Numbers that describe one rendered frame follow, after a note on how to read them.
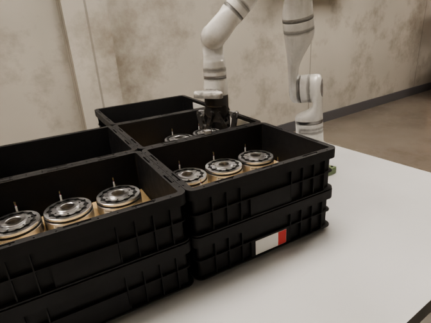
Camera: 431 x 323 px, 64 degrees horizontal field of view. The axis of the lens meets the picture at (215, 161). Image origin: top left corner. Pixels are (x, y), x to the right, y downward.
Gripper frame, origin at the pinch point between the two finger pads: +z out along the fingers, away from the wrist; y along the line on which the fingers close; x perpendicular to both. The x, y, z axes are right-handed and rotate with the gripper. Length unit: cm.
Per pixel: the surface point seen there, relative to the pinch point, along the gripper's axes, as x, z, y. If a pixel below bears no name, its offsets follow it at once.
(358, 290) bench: 37, 18, -45
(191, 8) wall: -183, -48, 94
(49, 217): 54, 2, 17
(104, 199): 43.6, 2.0, 11.2
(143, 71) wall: -142, -3, 121
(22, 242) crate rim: 69, -5, 5
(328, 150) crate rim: 18.9, -5.1, -35.6
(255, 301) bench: 47, 18, -26
